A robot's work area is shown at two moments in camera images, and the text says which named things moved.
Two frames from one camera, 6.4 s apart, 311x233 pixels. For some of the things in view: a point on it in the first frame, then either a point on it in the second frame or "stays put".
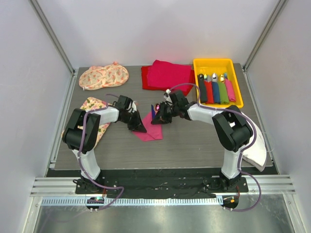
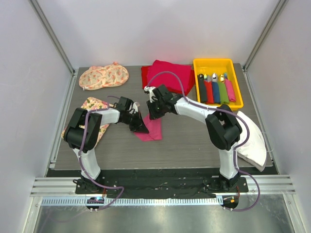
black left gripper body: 130,119 stays put
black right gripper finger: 158,119 -> 153,109
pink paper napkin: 153,131 stays put
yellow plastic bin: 219,66 stays put
